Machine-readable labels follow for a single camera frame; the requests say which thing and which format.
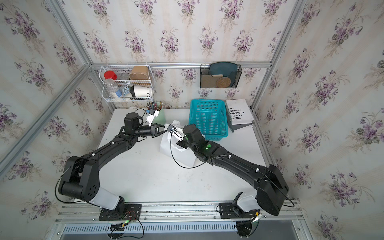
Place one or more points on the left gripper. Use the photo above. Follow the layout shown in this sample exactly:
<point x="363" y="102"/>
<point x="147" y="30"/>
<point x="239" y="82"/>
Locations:
<point x="154" y="128"/>

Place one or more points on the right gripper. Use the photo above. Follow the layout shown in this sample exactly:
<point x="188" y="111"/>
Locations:
<point x="181" y="144"/>

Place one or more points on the white insulated delivery bag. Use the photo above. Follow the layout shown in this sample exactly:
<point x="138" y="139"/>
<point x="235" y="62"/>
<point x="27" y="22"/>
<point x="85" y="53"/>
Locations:
<point x="184" y="158"/>

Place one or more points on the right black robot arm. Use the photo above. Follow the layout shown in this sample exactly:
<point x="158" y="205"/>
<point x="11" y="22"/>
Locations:
<point x="270" y="188"/>

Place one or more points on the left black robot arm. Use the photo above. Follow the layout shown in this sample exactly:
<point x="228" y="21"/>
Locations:
<point x="80" y="178"/>

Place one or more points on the green pen cup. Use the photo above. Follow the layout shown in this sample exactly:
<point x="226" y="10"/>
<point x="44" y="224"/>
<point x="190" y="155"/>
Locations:
<point x="160" y="119"/>

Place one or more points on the teal plastic basket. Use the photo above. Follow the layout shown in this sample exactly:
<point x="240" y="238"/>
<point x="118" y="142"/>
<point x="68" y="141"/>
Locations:
<point x="210" y="117"/>

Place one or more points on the white cylindrical cup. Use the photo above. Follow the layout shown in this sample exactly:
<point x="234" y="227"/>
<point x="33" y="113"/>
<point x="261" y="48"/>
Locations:
<point x="141" y="92"/>

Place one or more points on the clear plastic bottle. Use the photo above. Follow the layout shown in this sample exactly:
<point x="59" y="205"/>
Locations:
<point x="113" y="88"/>

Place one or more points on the white book with text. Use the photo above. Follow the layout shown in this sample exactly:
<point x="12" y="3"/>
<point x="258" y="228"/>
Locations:
<point x="239" y="112"/>

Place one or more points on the red lid jar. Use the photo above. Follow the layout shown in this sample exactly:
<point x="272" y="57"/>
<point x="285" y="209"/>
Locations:
<point x="110" y="75"/>

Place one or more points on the round cork coaster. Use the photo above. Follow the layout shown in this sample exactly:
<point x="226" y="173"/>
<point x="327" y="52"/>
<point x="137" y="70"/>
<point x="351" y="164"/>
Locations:
<point x="223" y="82"/>

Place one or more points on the teal plate in organizer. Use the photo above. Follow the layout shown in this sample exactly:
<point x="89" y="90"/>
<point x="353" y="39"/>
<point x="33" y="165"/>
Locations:
<point x="223" y="68"/>

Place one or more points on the small circuit board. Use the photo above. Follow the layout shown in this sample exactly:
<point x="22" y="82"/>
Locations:
<point x="117" y="227"/>

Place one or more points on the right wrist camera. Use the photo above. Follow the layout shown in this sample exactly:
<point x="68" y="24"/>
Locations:
<point x="175" y="131"/>

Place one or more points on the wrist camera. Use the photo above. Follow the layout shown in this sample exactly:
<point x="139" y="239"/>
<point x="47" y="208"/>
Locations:
<point x="175" y="131"/>
<point x="151" y="115"/>

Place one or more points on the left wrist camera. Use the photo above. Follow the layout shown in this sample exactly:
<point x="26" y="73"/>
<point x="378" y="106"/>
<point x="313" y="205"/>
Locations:
<point x="151" y="115"/>

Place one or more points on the white wire wall basket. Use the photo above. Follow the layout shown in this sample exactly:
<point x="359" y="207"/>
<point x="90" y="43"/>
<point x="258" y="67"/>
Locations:
<point x="124" y="83"/>

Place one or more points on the black mesh wall organizer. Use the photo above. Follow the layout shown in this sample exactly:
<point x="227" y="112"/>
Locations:
<point x="208" y="81"/>

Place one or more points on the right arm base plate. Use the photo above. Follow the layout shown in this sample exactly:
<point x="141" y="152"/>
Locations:
<point x="228" y="210"/>

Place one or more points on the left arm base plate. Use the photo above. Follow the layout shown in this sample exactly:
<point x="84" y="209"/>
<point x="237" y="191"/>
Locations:
<point x="129" y="212"/>

